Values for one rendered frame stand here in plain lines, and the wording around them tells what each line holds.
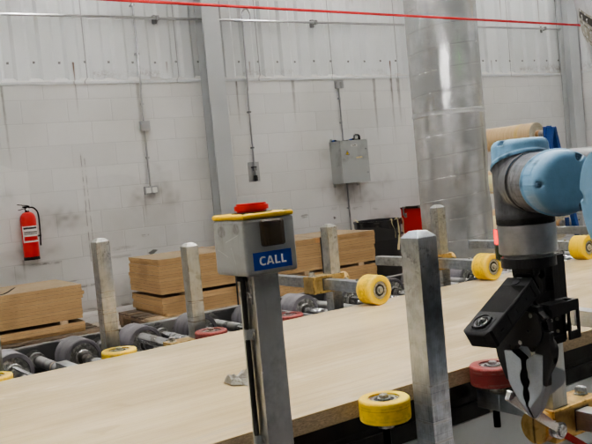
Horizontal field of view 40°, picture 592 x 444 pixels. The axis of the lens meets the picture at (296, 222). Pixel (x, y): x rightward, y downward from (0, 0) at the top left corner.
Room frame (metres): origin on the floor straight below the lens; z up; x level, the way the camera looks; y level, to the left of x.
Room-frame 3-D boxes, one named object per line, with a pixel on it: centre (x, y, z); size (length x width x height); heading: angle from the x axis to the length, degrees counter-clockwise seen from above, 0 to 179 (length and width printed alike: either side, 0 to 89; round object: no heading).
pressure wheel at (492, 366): (1.38, -0.31, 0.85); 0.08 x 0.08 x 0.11
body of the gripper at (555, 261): (1.07, -0.31, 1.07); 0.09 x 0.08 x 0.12; 125
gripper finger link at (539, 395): (1.05, -0.31, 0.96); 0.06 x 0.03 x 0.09; 125
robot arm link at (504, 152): (1.06, -0.30, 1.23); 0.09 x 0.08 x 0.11; 2
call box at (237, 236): (0.95, 0.05, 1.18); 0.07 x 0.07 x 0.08; 35
